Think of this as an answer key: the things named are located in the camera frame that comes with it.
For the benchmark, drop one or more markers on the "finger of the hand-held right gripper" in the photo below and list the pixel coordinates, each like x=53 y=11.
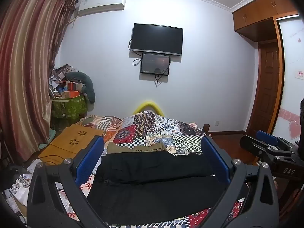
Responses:
x=270 y=139
x=251 y=144

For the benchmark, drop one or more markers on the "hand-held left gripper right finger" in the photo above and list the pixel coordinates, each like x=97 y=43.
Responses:
x=215 y=159

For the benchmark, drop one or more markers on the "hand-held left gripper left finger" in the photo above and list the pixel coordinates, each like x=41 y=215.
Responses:
x=91 y=156

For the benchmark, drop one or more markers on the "khaki pants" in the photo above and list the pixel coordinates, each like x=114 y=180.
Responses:
x=118 y=148

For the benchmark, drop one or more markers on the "black pants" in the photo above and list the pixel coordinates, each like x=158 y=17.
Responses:
x=147 y=182

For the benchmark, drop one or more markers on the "wooden lap desk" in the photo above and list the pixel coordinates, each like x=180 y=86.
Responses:
x=61 y=144

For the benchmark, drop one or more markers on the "striped orange blanket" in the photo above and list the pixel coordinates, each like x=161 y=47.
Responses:
x=104 y=123

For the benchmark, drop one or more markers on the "patchwork patterned blanket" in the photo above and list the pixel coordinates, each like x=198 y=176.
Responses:
x=166 y=128

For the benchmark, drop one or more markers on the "white wardrobe door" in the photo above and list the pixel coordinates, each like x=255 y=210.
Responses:
x=292 y=76

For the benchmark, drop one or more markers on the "grey plush pillow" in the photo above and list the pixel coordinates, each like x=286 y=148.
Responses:
x=91 y=90

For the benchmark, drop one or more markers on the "yellow foam cushion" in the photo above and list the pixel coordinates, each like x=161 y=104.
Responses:
x=148 y=104

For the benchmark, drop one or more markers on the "heap of papers and packets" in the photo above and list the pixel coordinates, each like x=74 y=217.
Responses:
x=19 y=187

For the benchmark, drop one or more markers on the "pile of crumpled papers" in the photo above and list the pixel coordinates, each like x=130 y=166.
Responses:
x=60 y=72

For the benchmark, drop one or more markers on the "small black monitor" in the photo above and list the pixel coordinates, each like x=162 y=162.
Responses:
x=154 y=63

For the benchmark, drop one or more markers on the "striped brown curtain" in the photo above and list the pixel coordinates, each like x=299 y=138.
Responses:
x=23 y=64

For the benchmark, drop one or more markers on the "wooden overhead cabinet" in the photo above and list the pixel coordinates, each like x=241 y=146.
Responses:
x=256 y=11

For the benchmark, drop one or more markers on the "white air conditioner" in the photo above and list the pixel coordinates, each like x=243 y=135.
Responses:
x=102 y=3

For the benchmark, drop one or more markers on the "dark wooden bed post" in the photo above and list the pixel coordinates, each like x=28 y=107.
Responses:
x=206 y=127

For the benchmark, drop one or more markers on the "black wall television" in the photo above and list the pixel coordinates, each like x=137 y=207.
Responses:
x=156 y=38

